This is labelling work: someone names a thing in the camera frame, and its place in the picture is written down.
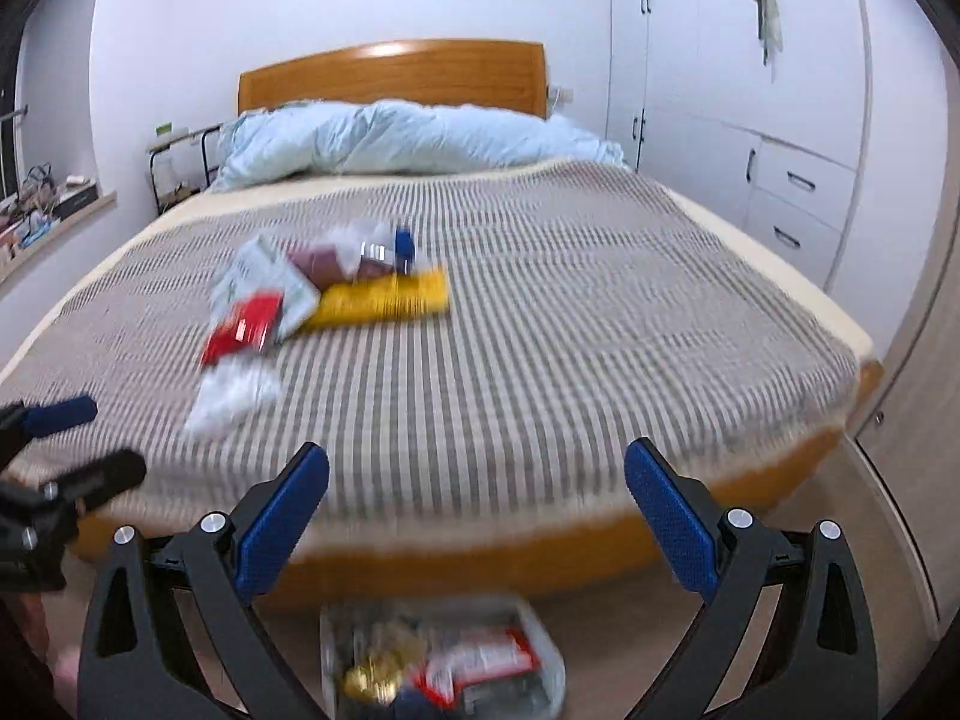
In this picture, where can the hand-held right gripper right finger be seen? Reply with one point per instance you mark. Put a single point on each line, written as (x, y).
(671, 521)

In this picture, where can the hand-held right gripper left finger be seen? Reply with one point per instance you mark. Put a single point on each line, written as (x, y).
(281, 521)

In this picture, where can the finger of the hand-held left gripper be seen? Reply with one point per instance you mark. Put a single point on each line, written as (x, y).
(64, 414)
(105, 474)

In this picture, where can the clear plastic bag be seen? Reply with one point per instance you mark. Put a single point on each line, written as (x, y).
(360, 240)
(232, 394)

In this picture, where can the gold foil wrapper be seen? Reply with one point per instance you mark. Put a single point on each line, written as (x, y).
(371, 679)

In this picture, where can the bin with plastic liner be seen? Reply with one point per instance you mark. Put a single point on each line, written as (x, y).
(525, 637)

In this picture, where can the small red packet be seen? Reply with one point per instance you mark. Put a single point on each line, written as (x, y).
(244, 330)

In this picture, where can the white green printed pouch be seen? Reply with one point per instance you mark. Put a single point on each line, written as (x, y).
(259, 277)

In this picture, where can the red white snack packet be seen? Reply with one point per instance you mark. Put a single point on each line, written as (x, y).
(480, 664)

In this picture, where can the yellow snack packet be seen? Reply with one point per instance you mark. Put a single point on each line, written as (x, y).
(382, 300)

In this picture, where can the maroon pouch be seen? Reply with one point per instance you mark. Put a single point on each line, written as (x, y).
(322, 261)

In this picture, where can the blue plastic piece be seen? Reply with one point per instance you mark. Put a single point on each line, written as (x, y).
(404, 247)

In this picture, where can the wooden bed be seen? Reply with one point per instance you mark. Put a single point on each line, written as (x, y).
(465, 559)

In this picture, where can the pile of windowsill clutter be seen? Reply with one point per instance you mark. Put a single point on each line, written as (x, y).
(30, 214)

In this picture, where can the black flat box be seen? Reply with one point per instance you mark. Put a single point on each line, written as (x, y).
(79, 200)

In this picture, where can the metal window railing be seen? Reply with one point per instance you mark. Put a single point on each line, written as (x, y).
(13, 157)

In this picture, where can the white wardrobe drawer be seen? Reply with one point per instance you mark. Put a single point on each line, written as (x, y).
(787, 240)
(802, 181)

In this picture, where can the pale wooden door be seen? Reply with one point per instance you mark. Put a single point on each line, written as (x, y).
(922, 315)

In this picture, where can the light blue duvet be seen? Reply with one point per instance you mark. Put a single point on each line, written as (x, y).
(420, 139)

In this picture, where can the white wardrobe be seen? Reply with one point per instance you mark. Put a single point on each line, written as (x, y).
(697, 30)

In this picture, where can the pale hanging pouch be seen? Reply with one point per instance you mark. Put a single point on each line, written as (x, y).
(769, 22)

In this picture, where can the black frame bedside table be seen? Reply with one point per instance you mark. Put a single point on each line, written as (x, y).
(176, 141)

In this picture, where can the white wall socket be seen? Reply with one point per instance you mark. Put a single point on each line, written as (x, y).
(562, 95)

